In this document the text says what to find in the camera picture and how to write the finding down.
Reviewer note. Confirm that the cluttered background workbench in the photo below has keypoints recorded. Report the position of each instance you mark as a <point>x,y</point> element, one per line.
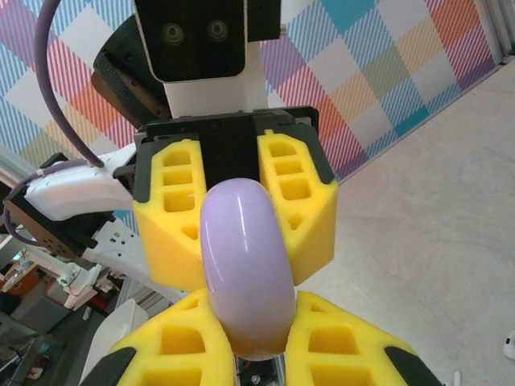
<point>24,305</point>

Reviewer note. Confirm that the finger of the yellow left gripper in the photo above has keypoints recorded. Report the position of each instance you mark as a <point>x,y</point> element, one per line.
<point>314,225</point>
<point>169,249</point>

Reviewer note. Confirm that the purple earbud charging case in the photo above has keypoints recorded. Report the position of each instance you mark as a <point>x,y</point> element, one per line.
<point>245,261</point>

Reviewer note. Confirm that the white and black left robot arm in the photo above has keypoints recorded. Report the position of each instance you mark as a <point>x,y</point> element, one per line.
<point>80,193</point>

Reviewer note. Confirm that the aluminium frame post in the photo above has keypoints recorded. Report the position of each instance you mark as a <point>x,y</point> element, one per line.
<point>10,173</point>
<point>507,32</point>

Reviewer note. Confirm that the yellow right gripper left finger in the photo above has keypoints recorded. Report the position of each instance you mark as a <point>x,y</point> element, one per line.
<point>213,354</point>

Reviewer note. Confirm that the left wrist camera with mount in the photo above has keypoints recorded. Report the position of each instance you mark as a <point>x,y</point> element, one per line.
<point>193,52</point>

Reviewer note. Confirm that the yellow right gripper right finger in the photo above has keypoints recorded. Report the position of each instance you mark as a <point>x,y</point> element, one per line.
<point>297,362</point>

